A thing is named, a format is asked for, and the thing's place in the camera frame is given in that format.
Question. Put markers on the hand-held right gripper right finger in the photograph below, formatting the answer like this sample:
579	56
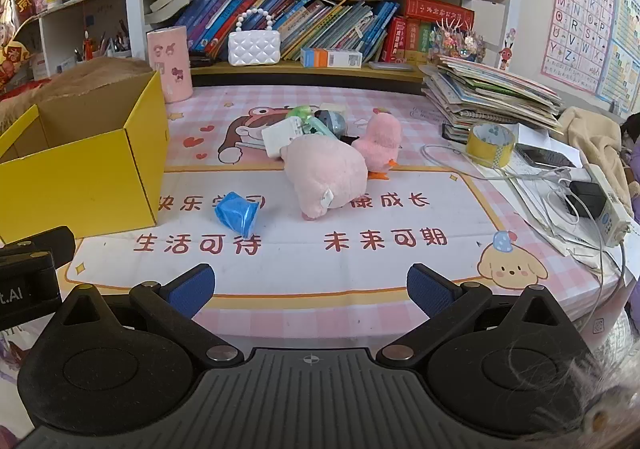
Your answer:
424	288

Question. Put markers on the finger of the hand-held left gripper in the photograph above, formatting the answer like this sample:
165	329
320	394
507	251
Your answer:
50	239

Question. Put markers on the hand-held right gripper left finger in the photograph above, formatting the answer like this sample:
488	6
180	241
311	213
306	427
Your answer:
192	288

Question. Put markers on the yellow cardboard box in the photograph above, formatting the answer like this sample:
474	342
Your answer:
75	189

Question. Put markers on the blue plastic wrapper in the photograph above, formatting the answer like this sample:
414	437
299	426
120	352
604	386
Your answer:
235	214

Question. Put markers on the large pink plush toy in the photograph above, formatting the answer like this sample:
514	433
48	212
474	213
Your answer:
325	174

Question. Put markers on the small pink duck plush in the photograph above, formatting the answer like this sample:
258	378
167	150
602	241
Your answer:
380	139

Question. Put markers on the white plastic block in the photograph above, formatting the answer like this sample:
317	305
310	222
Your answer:
280	139

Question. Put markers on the green plush toy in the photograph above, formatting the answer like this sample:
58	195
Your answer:
302	111

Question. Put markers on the orange cat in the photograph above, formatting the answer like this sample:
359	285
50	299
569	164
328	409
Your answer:
15	109

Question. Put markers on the yellow tape roll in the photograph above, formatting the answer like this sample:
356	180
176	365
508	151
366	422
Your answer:
487	151

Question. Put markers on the grey smartphone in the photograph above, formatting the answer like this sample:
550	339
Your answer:
545	156

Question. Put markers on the black power adapter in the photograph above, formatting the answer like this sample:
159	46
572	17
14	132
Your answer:
585	196

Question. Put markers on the grey round toy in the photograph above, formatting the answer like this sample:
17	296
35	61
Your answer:
332	121

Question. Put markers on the mint green handheld fan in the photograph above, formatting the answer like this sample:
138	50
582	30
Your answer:
320	128

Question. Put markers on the white power strip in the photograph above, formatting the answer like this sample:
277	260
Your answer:
607	209

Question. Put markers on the white side shelf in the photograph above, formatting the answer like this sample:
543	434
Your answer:
55	39

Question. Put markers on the stack of booklets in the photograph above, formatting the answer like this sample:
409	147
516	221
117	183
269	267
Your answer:
490	94

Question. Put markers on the bunch of pens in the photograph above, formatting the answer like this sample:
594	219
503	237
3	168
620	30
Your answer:
115	43

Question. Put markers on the pink printed tumbler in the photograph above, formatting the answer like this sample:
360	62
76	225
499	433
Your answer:
170	64

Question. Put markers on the grey fluffy fur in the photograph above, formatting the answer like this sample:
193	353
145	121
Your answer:
615	394

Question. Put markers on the grey pencil case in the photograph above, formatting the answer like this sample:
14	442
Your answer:
390	65

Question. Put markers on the black wallet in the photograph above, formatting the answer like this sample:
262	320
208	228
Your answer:
201	61

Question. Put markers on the beige cloth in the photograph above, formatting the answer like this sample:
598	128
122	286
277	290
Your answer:
595	139

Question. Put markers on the red gold festive decoration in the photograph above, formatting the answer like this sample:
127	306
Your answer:
10	4

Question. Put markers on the wooden bookshelf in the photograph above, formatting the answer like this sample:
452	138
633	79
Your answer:
300	74

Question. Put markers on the green standing dictionary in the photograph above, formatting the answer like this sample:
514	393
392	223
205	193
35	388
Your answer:
425	43

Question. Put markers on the red standing dictionary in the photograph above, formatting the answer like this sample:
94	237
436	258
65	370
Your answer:
395	39
412	43

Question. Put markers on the colourful hair clip display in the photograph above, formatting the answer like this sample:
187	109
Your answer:
455	41

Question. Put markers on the orange blue white carton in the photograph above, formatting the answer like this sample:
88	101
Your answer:
330	58

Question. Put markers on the red flat-lying book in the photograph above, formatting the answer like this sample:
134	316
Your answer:
435	9

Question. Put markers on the row of leaning books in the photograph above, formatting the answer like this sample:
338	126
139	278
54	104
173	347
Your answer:
310	24

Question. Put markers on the blue chart wall poster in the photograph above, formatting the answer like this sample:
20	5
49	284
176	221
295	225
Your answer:
625	49

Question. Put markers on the pink alphabet wall poster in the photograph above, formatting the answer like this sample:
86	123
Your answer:
580	14

